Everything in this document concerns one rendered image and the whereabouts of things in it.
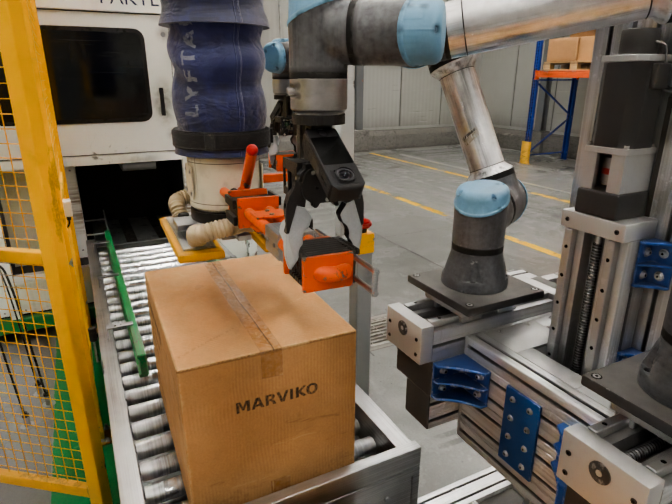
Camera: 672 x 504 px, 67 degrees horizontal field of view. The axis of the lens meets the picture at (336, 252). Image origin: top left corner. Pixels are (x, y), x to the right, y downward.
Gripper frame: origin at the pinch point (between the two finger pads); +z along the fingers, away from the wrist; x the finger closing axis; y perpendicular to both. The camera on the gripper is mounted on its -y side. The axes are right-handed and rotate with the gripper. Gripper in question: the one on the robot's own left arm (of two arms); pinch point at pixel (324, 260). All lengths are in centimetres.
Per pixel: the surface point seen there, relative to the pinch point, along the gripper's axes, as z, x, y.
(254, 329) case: 30, 1, 40
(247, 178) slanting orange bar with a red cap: -5.2, 1.0, 37.9
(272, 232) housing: -0.9, 3.6, 13.1
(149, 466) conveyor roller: 71, 27, 54
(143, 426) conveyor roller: 71, 27, 71
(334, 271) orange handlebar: -0.3, 0.8, -5.2
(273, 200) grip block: -1.7, -2.3, 31.3
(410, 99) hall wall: 20, -599, 935
